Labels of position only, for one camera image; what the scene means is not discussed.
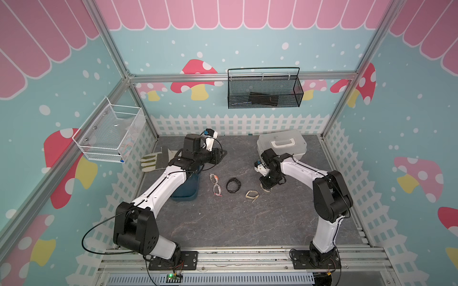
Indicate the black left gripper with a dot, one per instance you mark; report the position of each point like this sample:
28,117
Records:
215,152

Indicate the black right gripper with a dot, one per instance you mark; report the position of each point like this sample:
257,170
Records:
266,185

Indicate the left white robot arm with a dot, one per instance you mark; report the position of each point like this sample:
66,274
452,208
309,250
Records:
135,226

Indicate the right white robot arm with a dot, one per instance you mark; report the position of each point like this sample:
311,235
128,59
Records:
332,200

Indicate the black watch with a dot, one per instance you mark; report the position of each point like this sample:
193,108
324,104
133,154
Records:
233,185

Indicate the translucent white storage box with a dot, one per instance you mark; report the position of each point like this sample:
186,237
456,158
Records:
290,142

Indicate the teal plastic tray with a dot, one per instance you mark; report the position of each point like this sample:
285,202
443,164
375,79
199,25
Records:
188,191

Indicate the beige work glove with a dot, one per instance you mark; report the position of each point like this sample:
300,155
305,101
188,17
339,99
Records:
158,160

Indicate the black item in basket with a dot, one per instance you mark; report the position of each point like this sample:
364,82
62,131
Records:
263,99

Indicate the green circuit board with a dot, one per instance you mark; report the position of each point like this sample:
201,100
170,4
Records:
174,278

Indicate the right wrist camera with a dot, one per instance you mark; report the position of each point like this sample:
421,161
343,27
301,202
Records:
260,168

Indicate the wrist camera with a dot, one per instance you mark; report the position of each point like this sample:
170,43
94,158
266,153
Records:
260,168
210,136

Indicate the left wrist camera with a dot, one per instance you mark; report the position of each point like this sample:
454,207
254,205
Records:
210,136

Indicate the black wire wall basket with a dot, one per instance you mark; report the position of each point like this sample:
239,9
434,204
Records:
281,81

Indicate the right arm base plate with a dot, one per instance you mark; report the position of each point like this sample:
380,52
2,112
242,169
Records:
313,259

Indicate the grey cable duct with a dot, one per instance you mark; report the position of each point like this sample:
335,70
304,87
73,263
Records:
214,279

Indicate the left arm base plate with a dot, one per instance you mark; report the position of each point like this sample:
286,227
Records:
182,260

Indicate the white wire wall basket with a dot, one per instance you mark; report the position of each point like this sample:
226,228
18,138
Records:
111,132

